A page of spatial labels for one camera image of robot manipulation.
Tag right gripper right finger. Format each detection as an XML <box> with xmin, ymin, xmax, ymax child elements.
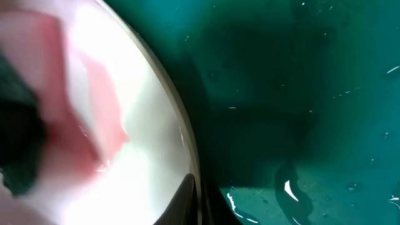
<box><xmin>202</xmin><ymin>179</ymin><xmax>241</xmax><ymax>225</ymax></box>

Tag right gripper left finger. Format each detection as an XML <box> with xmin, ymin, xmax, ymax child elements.
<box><xmin>154</xmin><ymin>174</ymin><xmax>198</xmax><ymax>225</ymax></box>

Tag white plate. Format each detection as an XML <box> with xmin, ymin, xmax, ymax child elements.
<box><xmin>0</xmin><ymin>0</ymin><xmax>203</xmax><ymax>225</ymax></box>

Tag green and pink sponge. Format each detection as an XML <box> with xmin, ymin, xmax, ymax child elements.
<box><xmin>1</xmin><ymin>10</ymin><xmax>128</xmax><ymax>197</ymax></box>

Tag teal serving tray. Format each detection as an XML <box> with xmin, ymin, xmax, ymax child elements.
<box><xmin>109</xmin><ymin>0</ymin><xmax>399</xmax><ymax>224</ymax></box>

